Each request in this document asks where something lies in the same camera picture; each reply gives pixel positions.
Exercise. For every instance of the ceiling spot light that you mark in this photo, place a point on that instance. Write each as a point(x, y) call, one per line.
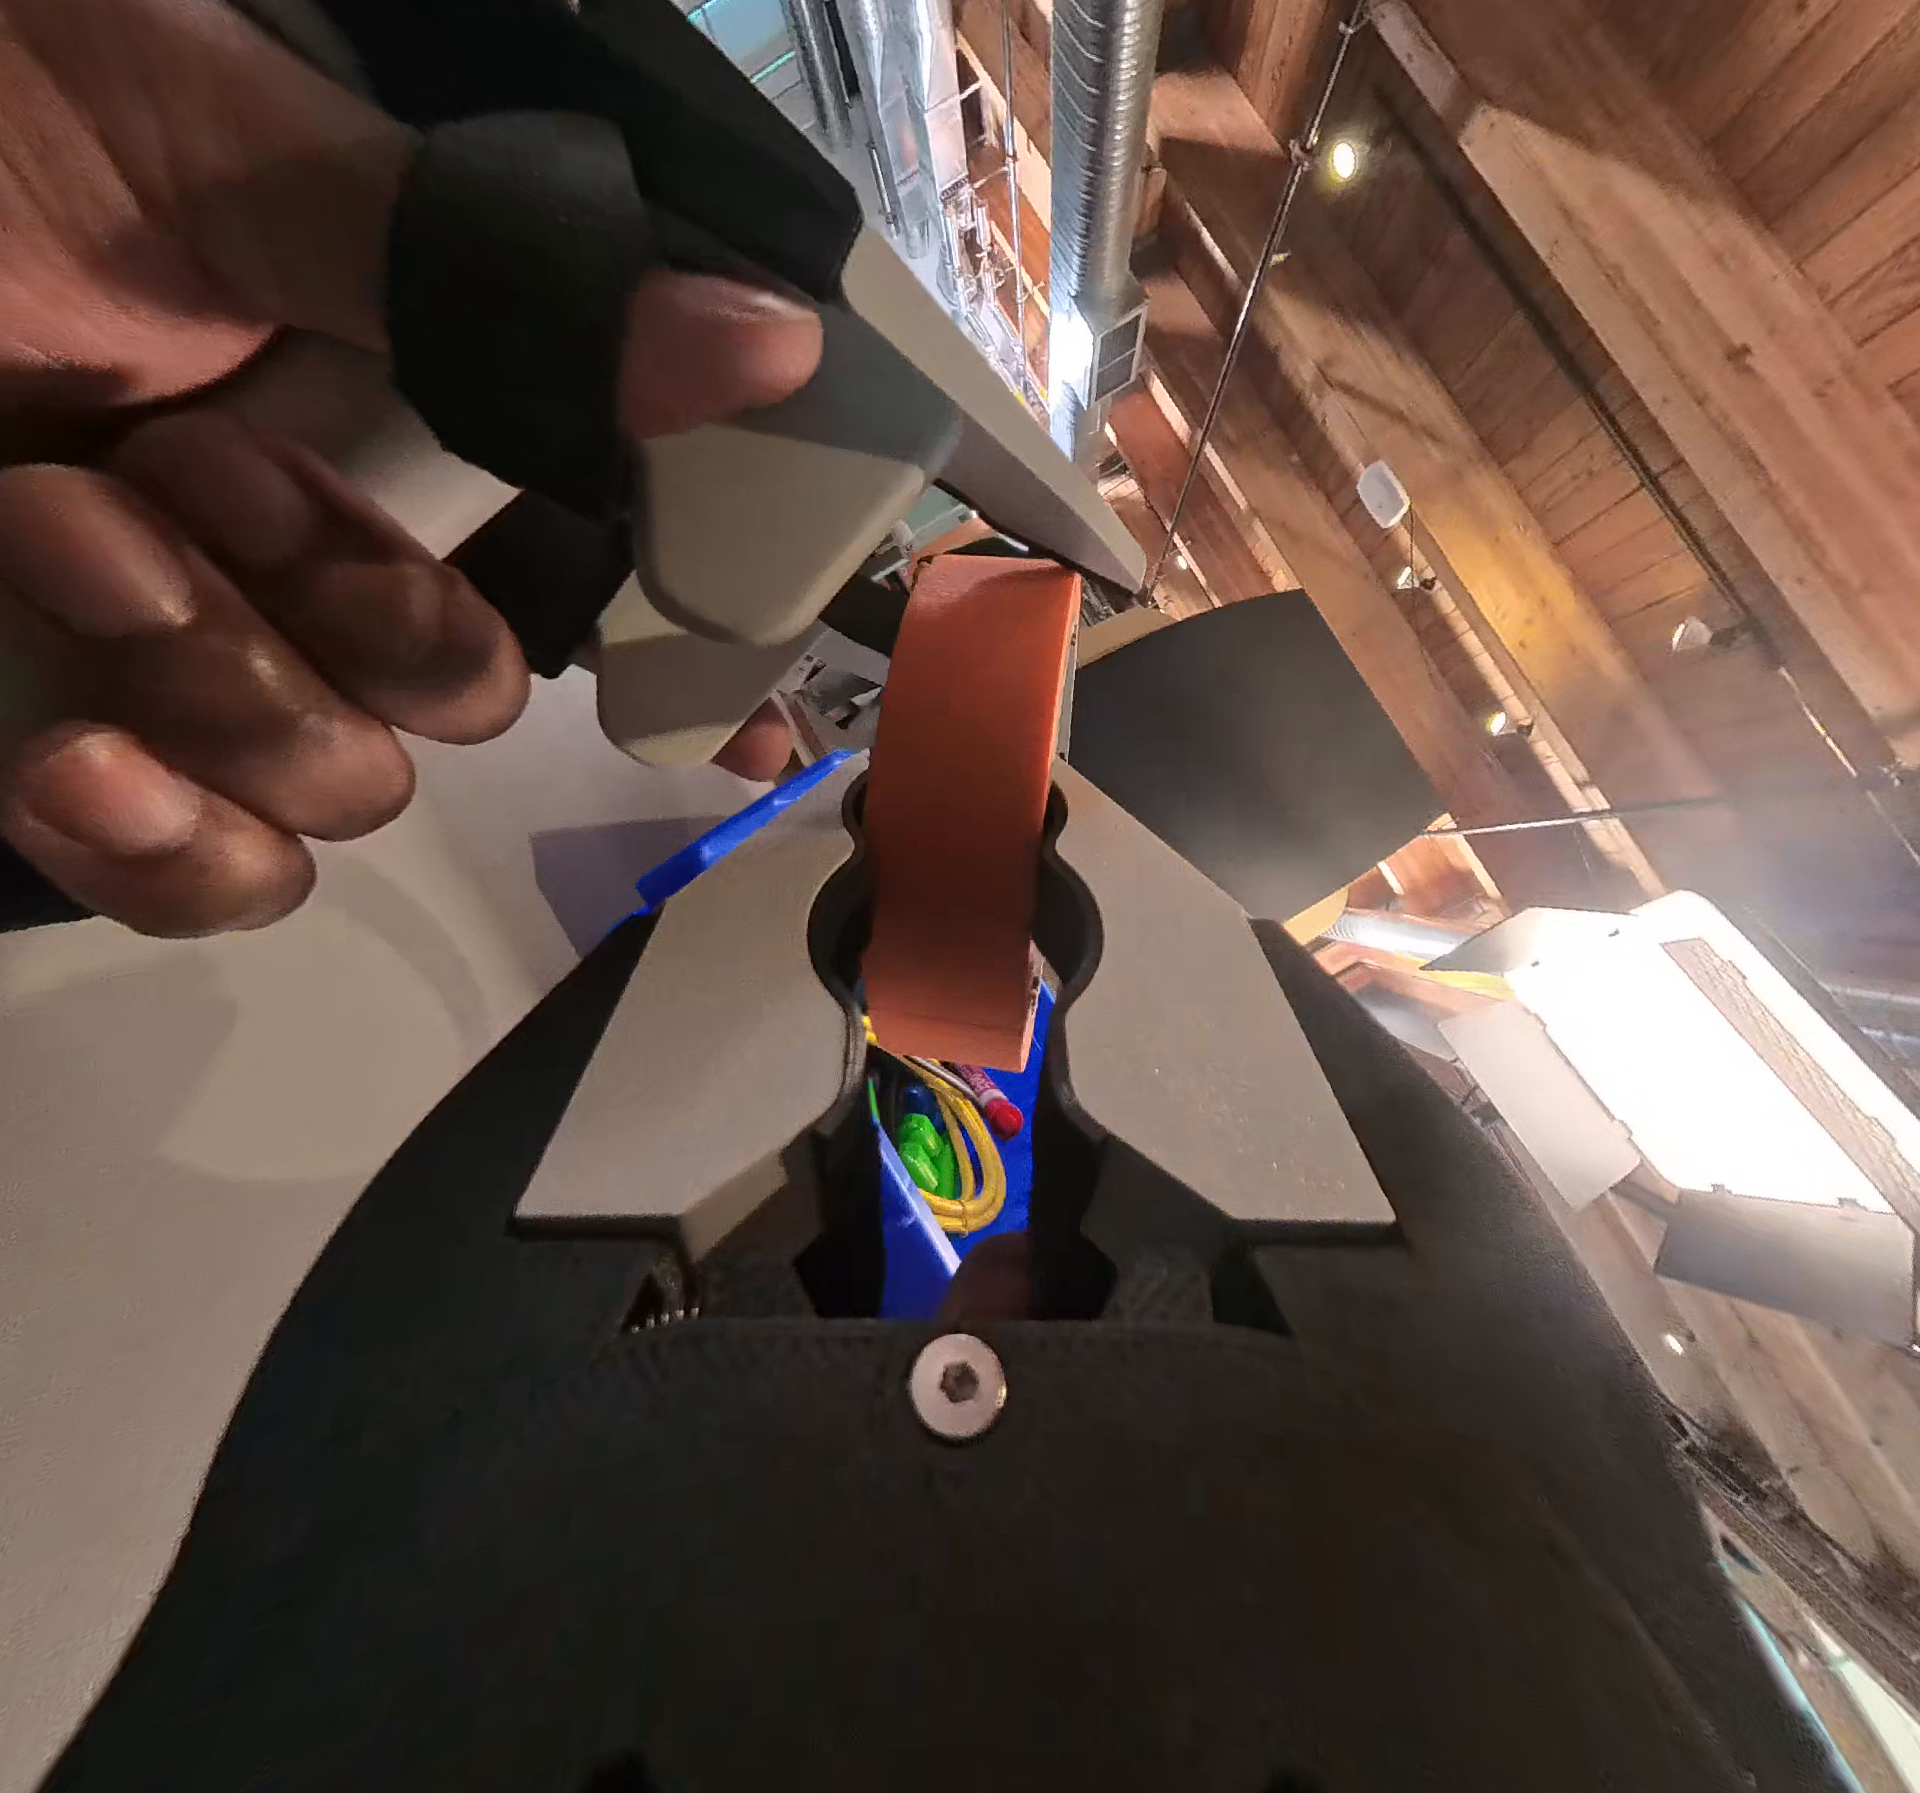
point(1343, 159)

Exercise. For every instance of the studio light panel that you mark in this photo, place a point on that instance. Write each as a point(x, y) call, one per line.
point(1682, 1044)

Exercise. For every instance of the blue plastic bin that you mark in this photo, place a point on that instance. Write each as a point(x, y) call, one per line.
point(735, 828)

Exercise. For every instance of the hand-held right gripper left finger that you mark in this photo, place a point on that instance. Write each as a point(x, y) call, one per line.
point(675, 1075)

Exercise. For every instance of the person's left hand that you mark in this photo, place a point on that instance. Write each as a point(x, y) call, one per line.
point(150, 623)

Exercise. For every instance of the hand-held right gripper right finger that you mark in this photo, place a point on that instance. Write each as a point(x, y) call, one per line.
point(1230, 1075)

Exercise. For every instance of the silver ceiling duct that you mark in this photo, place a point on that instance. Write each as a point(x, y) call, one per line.
point(886, 54)
point(1101, 115)

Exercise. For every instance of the white ceiling sensor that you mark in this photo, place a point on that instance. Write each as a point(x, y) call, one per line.
point(1381, 494)

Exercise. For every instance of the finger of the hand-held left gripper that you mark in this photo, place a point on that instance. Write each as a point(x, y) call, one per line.
point(781, 520)
point(696, 699)

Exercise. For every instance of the orange tape roll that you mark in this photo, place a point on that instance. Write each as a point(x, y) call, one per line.
point(966, 805)

